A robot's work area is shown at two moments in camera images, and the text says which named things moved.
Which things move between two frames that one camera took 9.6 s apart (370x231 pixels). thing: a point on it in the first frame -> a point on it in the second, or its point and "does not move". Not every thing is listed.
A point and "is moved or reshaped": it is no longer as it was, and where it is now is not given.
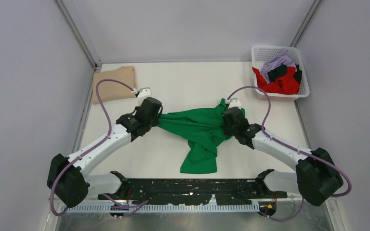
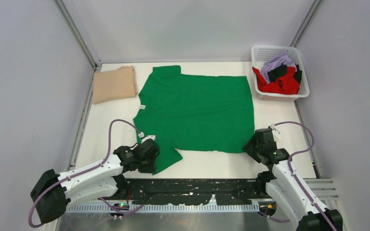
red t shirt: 287,84 does not move
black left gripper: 155,121 -> 151,169
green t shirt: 204,129 is moved or reshaped
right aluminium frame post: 305,23 does not move
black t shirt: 280,70 does not move
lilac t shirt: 283,58 does not move
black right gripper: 226,131 -> 248,147
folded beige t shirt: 109,91 does not move
